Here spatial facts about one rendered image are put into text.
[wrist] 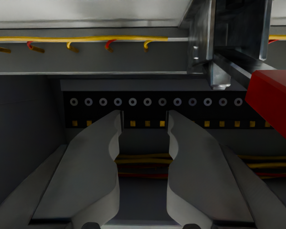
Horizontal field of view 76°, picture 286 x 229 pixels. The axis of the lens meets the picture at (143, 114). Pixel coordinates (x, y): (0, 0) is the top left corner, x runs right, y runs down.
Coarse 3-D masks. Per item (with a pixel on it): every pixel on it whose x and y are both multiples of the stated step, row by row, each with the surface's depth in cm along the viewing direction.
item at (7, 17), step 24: (0, 0) 7; (24, 0) 7; (48, 0) 7; (72, 0) 7; (96, 0) 7; (120, 0) 7; (144, 0) 7; (168, 0) 7; (0, 24) 9; (24, 24) 9; (48, 24) 9; (72, 24) 10; (96, 24) 10; (120, 24) 10; (144, 24) 10; (168, 24) 10; (0, 96) 18; (24, 96) 22
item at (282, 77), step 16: (224, 64) 6; (240, 64) 5; (256, 64) 5; (224, 80) 7; (240, 80) 5; (256, 80) 4; (272, 80) 4; (256, 96) 4; (272, 96) 3; (272, 112) 3
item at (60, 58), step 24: (0, 48) 10; (24, 48) 11; (48, 48) 11; (72, 48) 10; (96, 48) 11; (120, 48) 11; (144, 48) 10; (168, 48) 11; (0, 72) 11; (24, 72) 11; (48, 72) 11; (72, 72) 11; (96, 72) 11; (120, 72) 11; (144, 72) 11; (168, 72) 11
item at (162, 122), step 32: (64, 96) 26; (96, 96) 25; (128, 96) 25; (160, 96) 25; (192, 96) 25; (224, 96) 25; (128, 128) 26; (160, 128) 26; (224, 128) 26; (256, 128) 25
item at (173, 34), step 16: (0, 32) 10; (16, 32) 10; (32, 32) 10; (48, 32) 10; (64, 32) 10; (80, 32) 10; (96, 32) 10; (112, 32) 10; (128, 32) 10; (144, 32) 10; (160, 32) 10; (176, 32) 10; (272, 32) 10
